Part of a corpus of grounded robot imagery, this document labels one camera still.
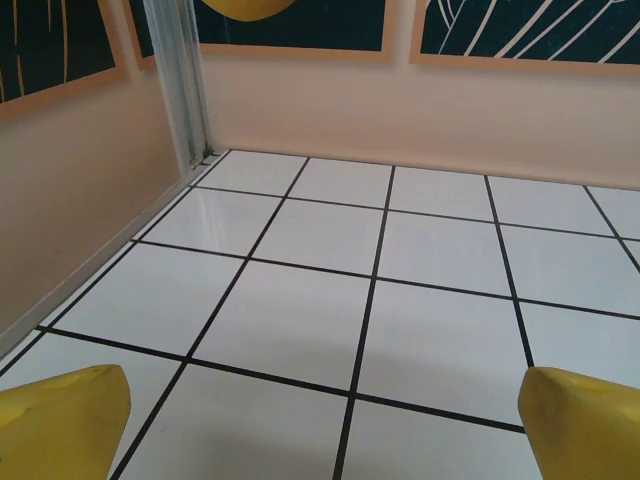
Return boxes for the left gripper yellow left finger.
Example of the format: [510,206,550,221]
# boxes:
[0,364,132,480]

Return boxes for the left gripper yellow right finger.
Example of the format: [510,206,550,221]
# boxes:
[518,366,640,480]

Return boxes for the dark panel with golden oval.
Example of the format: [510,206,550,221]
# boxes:
[122,0,396,71]

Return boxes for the aluminium corner post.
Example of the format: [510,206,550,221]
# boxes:
[142,0,221,169]

